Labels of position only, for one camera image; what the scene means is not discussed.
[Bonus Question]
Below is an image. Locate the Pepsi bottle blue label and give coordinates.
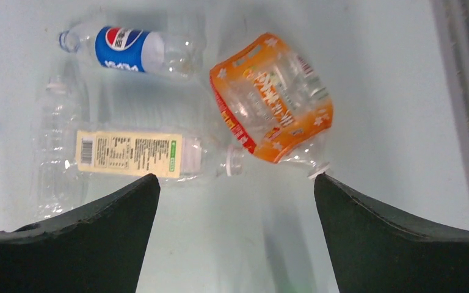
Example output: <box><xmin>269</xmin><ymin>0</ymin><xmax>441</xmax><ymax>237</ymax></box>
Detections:
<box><xmin>58</xmin><ymin>22</ymin><xmax>205</xmax><ymax>80</ymax></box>

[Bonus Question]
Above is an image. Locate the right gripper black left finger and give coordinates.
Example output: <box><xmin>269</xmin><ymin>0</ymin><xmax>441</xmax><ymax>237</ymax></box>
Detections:
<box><xmin>0</xmin><ymin>175</ymin><xmax>161</xmax><ymax>292</ymax></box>

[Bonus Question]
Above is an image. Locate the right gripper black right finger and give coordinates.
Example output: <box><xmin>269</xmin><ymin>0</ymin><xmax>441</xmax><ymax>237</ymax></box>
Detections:
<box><xmin>314</xmin><ymin>174</ymin><xmax>469</xmax><ymax>292</ymax></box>

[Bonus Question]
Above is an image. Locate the cream label clear bottle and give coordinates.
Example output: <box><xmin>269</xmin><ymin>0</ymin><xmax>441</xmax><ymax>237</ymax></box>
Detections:
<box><xmin>73</xmin><ymin>130</ymin><xmax>244</xmax><ymax>183</ymax></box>

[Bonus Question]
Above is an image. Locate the orange label plastic bottle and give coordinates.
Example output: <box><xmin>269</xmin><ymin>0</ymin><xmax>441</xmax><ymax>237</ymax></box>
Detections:
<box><xmin>209</xmin><ymin>32</ymin><xmax>334</xmax><ymax>179</ymax></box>

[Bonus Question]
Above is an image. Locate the clear unlabelled plastic bottle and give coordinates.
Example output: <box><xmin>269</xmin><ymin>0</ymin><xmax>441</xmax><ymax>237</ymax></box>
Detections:
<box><xmin>31</xmin><ymin>59</ymin><xmax>89</xmax><ymax>220</ymax></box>

